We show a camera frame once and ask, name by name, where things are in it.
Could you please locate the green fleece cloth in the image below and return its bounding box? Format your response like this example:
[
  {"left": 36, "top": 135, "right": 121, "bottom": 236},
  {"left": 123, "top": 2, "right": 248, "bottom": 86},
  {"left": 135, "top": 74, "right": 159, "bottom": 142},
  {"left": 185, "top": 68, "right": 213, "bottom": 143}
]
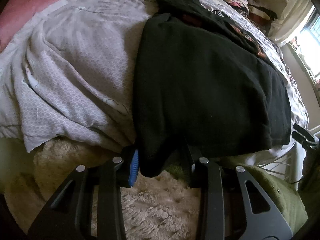
[{"left": 162, "top": 152, "right": 308, "bottom": 232}]

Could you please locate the window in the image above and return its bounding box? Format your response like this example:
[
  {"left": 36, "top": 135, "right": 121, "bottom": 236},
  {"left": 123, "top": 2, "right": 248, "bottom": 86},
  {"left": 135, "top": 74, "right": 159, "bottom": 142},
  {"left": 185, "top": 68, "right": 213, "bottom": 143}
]
[{"left": 297, "top": 5, "right": 320, "bottom": 87}]

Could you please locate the cream curtain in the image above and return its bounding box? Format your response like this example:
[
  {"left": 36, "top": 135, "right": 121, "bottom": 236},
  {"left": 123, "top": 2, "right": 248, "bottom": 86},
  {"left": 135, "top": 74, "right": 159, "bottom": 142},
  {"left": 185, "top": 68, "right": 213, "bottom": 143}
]
[{"left": 269, "top": 0, "right": 314, "bottom": 47}]

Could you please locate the pile of folded clothes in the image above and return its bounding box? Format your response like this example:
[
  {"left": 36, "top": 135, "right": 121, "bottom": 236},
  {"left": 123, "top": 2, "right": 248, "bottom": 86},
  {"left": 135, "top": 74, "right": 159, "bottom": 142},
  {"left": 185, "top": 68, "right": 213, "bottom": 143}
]
[{"left": 216, "top": 0, "right": 278, "bottom": 24}]

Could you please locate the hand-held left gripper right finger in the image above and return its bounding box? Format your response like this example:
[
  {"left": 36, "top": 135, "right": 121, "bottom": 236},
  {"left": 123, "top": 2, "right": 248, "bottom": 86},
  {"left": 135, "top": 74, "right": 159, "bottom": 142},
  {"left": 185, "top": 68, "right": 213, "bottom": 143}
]
[{"left": 182, "top": 136, "right": 293, "bottom": 240}]

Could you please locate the cream fluffy blanket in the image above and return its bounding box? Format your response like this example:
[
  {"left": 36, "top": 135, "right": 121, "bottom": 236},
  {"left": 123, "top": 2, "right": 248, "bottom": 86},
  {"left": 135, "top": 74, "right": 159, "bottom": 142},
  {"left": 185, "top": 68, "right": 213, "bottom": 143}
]
[{"left": 4, "top": 137, "right": 209, "bottom": 239}]

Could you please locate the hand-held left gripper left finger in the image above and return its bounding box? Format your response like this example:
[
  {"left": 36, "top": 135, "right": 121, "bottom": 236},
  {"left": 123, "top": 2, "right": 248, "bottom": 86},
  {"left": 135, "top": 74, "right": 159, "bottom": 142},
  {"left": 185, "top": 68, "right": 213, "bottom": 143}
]
[{"left": 27, "top": 147, "right": 140, "bottom": 240}]

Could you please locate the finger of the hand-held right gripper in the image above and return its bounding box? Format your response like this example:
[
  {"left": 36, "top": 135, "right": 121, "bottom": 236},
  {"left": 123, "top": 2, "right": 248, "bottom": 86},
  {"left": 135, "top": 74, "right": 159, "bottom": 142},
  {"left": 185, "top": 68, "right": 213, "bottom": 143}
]
[{"left": 292, "top": 123, "right": 319, "bottom": 153}]

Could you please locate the black sweater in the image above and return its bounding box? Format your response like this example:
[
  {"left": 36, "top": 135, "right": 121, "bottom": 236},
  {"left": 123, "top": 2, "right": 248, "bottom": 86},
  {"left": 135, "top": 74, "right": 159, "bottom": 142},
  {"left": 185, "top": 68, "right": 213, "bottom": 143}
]
[{"left": 132, "top": 0, "right": 293, "bottom": 178}]

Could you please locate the pale patterned quilt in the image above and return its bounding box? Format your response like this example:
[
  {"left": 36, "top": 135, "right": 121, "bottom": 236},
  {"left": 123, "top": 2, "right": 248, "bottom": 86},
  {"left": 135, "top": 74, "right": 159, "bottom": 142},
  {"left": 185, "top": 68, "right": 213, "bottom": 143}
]
[{"left": 0, "top": 0, "right": 308, "bottom": 153}]

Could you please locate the white wire rack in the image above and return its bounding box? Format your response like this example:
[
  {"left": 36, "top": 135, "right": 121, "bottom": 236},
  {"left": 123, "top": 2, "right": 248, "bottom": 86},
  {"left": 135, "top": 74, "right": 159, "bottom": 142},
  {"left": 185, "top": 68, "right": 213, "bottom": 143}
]
[{"left": 257, "top": 152, "right": 296, "bottom": 181}]

